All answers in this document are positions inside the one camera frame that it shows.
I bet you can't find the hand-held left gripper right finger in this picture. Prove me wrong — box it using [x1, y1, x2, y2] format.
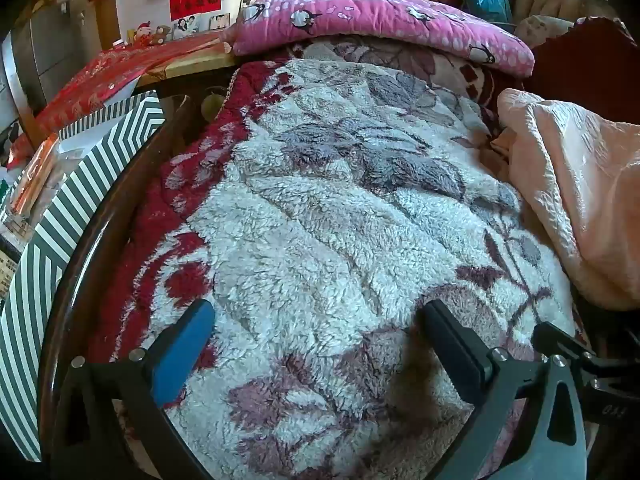
[421, 299, 589, 480]

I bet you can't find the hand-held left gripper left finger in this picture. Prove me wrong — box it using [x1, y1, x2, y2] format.
[50, 299, 217, 480]

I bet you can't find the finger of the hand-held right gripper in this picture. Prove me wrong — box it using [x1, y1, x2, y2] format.
[531, 321, 601, 363]

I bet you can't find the green white striped box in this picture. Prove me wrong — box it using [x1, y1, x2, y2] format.
[0, 91, 167, 463]

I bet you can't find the peach blanket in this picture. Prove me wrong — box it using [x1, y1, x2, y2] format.
[491, 88, 640, 311]

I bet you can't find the floral fleece blanket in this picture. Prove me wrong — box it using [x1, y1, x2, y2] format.
[87, 40, 588, 480]

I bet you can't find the orange packet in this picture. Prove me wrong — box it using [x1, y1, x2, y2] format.
[11, 133, 61, 217]

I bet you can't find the brass knob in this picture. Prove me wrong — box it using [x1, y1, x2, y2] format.
[201, 94, 224, 122]

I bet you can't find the dark red cloth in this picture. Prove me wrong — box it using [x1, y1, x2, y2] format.
[522, 16, 640, 126]

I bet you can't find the red gold tablecloth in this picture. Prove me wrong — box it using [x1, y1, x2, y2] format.
[10, 35, 236, 166]

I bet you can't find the wooden table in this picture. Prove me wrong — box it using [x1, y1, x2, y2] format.
[136, 42, 242, 87]

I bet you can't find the standing couple photo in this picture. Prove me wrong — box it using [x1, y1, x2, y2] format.
[172, 15, 202, 39]

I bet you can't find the teal bag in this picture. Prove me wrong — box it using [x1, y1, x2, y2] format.
[461, 0, 514, 25]

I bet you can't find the pink penguin pillow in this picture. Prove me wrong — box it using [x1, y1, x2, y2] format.
[231, 0, 536, 78]

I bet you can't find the dark wooden bed rail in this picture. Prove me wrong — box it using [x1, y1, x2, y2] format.
[40, 92, 206, 461]

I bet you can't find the red wall banner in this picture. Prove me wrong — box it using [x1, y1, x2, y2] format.
[169, 0, 221, 22]

